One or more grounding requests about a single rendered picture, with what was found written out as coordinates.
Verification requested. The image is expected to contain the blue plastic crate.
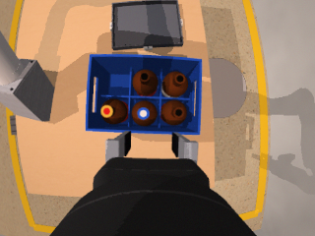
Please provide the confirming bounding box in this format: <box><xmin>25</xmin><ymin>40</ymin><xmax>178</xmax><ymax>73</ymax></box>
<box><xmin>86</xmin><ymin>54</ymin><xmax>202</xmax><ymax>135</ymax></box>

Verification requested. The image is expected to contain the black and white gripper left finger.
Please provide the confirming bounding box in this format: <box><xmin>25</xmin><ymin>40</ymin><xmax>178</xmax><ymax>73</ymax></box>
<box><xmin>105</xmin><ymin>131</ymin><xmax>131</xmax><ymax>163</ymax></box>

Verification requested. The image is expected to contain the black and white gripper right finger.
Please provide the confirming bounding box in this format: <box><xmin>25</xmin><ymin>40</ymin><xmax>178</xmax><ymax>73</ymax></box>
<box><xmin>171</xmin><ymin>133</ymin><xmax>199</xmax><ymax>164</ymax></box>

